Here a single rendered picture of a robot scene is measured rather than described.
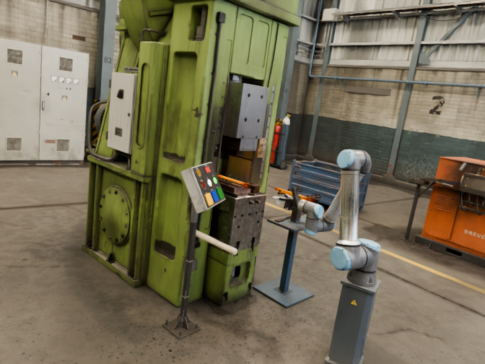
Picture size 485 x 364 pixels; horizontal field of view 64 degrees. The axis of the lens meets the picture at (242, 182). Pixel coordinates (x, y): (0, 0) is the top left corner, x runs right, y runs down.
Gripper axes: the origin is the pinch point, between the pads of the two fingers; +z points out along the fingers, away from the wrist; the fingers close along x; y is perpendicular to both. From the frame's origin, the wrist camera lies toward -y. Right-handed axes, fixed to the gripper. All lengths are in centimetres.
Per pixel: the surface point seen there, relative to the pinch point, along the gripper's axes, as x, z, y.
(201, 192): -70, 9, -6
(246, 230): 2.0, 27.1, 36.4
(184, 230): -44, 50, 36
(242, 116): -14, 33, -53
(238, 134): -16, 33, -39
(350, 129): 804, 354, -23
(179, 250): -44, 53, 54
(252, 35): 2, 47, -113
